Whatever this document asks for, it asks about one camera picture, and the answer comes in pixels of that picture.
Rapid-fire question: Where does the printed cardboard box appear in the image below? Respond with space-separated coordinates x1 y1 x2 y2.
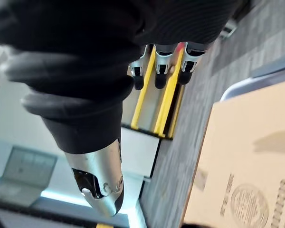
180 79 285 228

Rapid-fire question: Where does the grey metal floor bracket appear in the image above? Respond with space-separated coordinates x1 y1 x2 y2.
219 19 239 40

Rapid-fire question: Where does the white table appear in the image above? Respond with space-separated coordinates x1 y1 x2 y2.
0 128 161 228

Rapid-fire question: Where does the yellow metal shelf rack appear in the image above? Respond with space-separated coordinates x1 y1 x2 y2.
121 44 187 141

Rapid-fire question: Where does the blue grey plastic bin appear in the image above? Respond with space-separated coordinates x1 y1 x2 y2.
219 68 285 103

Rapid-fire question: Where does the open grey laptop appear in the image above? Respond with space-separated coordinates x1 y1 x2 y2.
0 146 59 207

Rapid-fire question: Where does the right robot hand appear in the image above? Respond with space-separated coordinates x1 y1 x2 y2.
0 0 252 218

